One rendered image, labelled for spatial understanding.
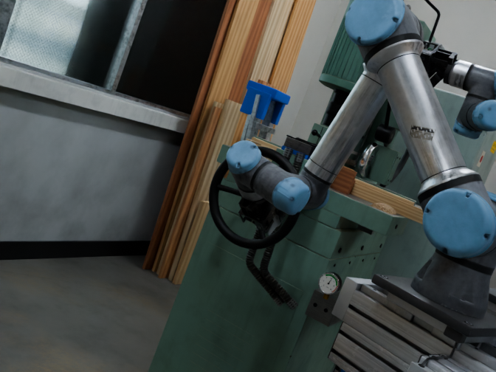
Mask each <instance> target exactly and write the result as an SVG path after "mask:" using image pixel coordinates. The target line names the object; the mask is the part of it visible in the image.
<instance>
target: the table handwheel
mask: <svg viewBox="0 0 496 372"><path fill-rule="evenodd" d="M258 149H259V150H260V151H261V155H262V156H263V157H266V158H268V159H271V160H272V161H274V162H276V163H277V164H279V166H278V167H280V168H282V169H283V170H285V171H286V172H289V173H293V174H297V171H296V170H295V168H294V167H293V165H292V164H291V162H290V161H289V160H288V159H287V158H286V157H285V156H284V155H282V154H280V153H279V152H277V151H275V150H273V149H271V148H267V147H262V146H258ZM228 170H229V168H228V164H227V158H226V159H225V160H224V161H223V162H222V163H221V164H220V165H219V167H218V169H217V170H216V172H215V174H214V176H213V179H212V182H211V184H210V191H209V206H210V213H211V216H212V218H213V221H214V223H215V225H216V227H217V228H218V230H219V231H220V233H221V234H222V235H223V236H224V237H225V238H226V239H227V240H228V241H230V242H232V243H233V244H235V245H237V246H239V247H243V248H246V249H263V248H267V247H270V246H272V245H275V244H276V243H278V242H279V241H281V240H283V239H284V238H285V237H286V236H287V235H288V234H289V233H290V232H291V230H292V229H293V227H294V226H295V224H296V222H297V220H298V218H299V215H300V212H299V213H296V214H295V215H288V217H287V219H286V220H285V222H284V223H283V225H282V226H281V227H280V229H279V230H277V231H276V232H275V233H273V234H271V235H270V236H268V237H266V236H265V232H264V231H262V230H258V232H259V236H260V239H248V238H244V237H241V236H239V235H237V234H236V233H234V232H233V231H232V230H231V229H230V228H229V227H228V226H227V225H226V223H225V222H224V219H223V218H222V216H221V212H220V209H219V205H218V192H219V191H220V190H222V191H224V192H228V193H232V194H235V195H237V196H240V197H241V198H242V195H241V194H240V192H239V190H237V189H234V188H231V187H227V186H224V185H221V181H222V179H223V178H224V175H225V174H226V172H227V171H228ZM297 175H298V174H297Z"/></svg>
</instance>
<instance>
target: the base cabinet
mask: <svg viewBox="0 0 496 372"><path fill-rule="evenodd" d="M219 209H220V212H221V216H222V218H223V219H224V222H225V223H226V225H227V226H228V227H229V228H230V229H231V230H232V231H233V232H234V233H236V234H237V235H239V236H241V237H244V238H248V239H252V238H254V237H253V236H254V234H255V230H256V228H255V225H254V224H253V223H252V222H250V221H247V220H246V221H245V222H243V221H242V220H241V217H240V216H238V215H236V214H234V213H232V212H230V211H229V210H226V209H224V208H223V207H220V206H219ZM248 250H249V249H246V248H243V247H239V246H237V245H235V244H233V243H232V242H230V241H228V240H227V239H226V238H225V237H224V236H223V235H222V234H221V233H220V231H219V230H218V228H217V227H216V225H215V223H214V221H213V218H212V216H211V213H210V210H209V211H208V214H207V217H206V219H205V221H204V225H203V227H202V229H201V232H200V235H199V238H198V241H197V243H196V246H195V249H194V251H193V254H192V256H191V259H190V262H189V264H188V266H187V270H186V272H185V276H184V277H183V280H182V283H181V286H180V288H179V291H178V293H177V296H176V299H175V301H174V304H173V307H172V309H171V311H170V315H169V317H168V321H167V322H166V325H165V328H164V331H163V332H162V336H161V338H160V341H159V344H158V346H157V349H156V352H155V354H154V358H153V360H152V362H151V365H150V368H149V370H148V372H331V370H332V368H333V366H334V363H333V362H332V361H331V360H329V359H328V355H329V352H330V350H331V347H332V345H333V343H334V340H335V338H336V336H337V333H338V331H339V329H340V326H341V324H342V322H343V321H341V322H338V323H336V324H334V325H331V326H329V327H328V326H326V325H324V324H322V323H320V322H318V321H317V320H315V319H313V318H311V317H309V316H308V315H306V314H305V313H306V309H307V307H308V305H309V302H310V299H311V297H312V295H313V293H314V290H315V289H319V286H318V280H319V277H320V276H321V275H322V274H323V273H326V272H335V273H337V274H338V275H339V276H340V278H341V280H342V286H343V284H344V282H345V279H346V278H347V277H350V278H363V279H370V277H371V274H372V272H373V269H374V267H375V265H376V262H377V260H378V258H379V255H380V252H376V253H371V254H365V255H356V256H351V257H345V258H335V259H327V258H325V257H323V256H322V255H319V254H317V253H316V252H313V251H311V250H309V249H306V248H305V247H302V246H301V245H299V244H296V243H295V242H293V241H290V240H289V239H286V238H284V239H283V240H281V241H279V242H278V243H276V244H275V246H274V249H273V253H272V257H271V259H270V261H269V263H268V264H269V265H268V270H269V273H271V275H272V277H274V278H275V280H277V282H278V283H279V284H280V285H281V287H283V288H284V289H285V290H286V292H288V294H289V295H290V296H291V297H292V298H293V299H294V300H295V301H296V302H297V303H298V306H297V307H296V308H295V309H293V310H291V309H290V308H289V307H288V306H287V304H286V302H285V303H283V304H282V305H281V306H278V305H277V304H276V303H275V301H274V300H273V298H272V297H270V294H269V293H267V291H266V290H265V289H264V288H263V287H262V285H261V284H260V283H259V282H258V280H257V279H255V277H254V275H252V273H251V272H250V271H249V270H248V268H247V265H246V256H247V253H248ZM341 289H342V287H341ZM341 289H340V291H341Z"/></svg>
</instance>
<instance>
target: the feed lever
mask: <svg viewBox="0 0 496 372"><path fill-rule="evenodd" d="M390 112H391V107H390V104H389V102H387V111H386V116H385V124H383V123H381V124H380V125H379V126H378V127H377V129H376V133H375V136H374V138H375V140H377V141H380V142H383V143H384V146H385V147H388V145H389V144H390V143H391V142H392V141H393V138H394V136H395V133H396V129H395V128H394V127H392V126H389V120H390Z"/></svg>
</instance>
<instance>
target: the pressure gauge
mask: <svg viewBox="0 0 496 372"><path fill-rule="evenodd" d="M330 280H331V281H330ZM329 281H330V283H329ZM328 283H329V284H328ZM318 286H319V289H320V291H321V292H322V293H324V295H323V298H324V299H326V300H327V299H328V298H329V296H330V295H332V294H334V293H337V292H338V291H339V290H340V289H341V287H342V280H341V278H340V276H339V275H338V274H337V273H335V272H326V273H323V274H322V275H321V276H320V277H319V280H318Z"/></svg>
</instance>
